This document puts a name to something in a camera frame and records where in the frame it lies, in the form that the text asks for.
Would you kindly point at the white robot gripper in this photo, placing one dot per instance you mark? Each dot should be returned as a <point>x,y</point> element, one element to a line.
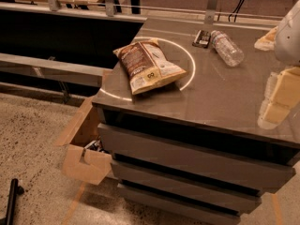
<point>289,39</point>

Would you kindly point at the clear plastic water bottle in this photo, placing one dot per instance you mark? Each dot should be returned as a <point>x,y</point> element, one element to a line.
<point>231,54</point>

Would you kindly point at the small dark snack packet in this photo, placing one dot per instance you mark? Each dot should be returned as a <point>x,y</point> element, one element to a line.
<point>202,39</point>

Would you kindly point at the grey drawer cabinet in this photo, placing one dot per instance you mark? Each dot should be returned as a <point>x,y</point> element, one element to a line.
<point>194,147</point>

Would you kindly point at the brown chip bag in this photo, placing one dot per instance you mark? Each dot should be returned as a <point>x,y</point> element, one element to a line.
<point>147,66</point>

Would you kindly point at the grey metal bench beam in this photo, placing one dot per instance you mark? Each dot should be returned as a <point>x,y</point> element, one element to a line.
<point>53,70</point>

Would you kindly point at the open cardboard box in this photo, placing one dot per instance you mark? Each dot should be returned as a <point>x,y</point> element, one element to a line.
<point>80,162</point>

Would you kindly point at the metal guard railing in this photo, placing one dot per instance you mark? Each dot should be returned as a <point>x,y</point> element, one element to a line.
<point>252,11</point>

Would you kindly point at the black pole on floor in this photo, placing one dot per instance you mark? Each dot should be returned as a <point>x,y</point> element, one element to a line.
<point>14,191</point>

